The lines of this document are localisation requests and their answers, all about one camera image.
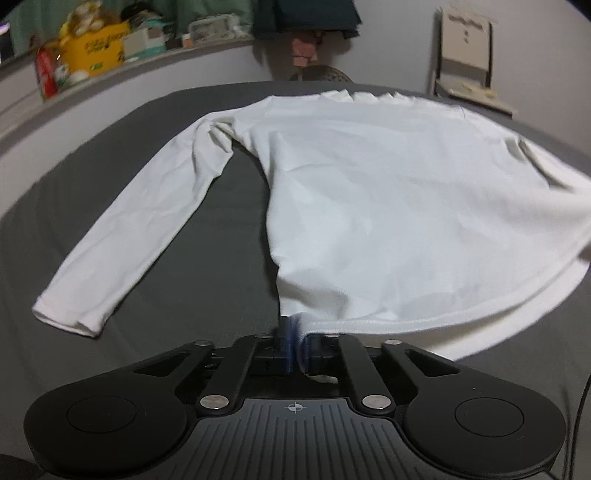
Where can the dark blue jacket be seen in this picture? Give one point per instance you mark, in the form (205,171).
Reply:
(304,16)

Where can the clear plastic storage box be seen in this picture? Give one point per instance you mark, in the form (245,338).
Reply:
(212,26)

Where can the black round item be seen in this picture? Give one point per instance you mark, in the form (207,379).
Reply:
(138,13)

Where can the bag of pale snacks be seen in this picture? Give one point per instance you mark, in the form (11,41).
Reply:
(85,18)

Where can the green curtain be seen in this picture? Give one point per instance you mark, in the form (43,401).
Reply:
(194,11)

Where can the grey window ledge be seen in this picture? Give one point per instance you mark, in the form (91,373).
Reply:
(207,46)

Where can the round patterned stool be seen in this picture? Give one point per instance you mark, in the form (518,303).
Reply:
(323,74)

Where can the teal and white box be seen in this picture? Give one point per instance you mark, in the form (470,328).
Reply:
(145,42)

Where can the yellow cardboard box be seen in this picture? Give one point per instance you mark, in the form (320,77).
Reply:
(94,50)

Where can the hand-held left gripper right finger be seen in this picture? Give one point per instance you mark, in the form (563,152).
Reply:
(323,357)

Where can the cream wooden chair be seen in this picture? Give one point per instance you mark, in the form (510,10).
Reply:
(466,50)

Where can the red snack bag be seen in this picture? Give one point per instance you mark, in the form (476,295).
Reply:
(47,69)

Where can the yellow item on chair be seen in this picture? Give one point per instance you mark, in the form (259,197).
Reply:
(475,90)

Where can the pink garment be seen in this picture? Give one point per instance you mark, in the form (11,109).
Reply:
(305,48)

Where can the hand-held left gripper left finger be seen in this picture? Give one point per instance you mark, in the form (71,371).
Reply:
(290,350)

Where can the white long-sleeved shirt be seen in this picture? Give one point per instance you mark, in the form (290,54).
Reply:
(369,207)

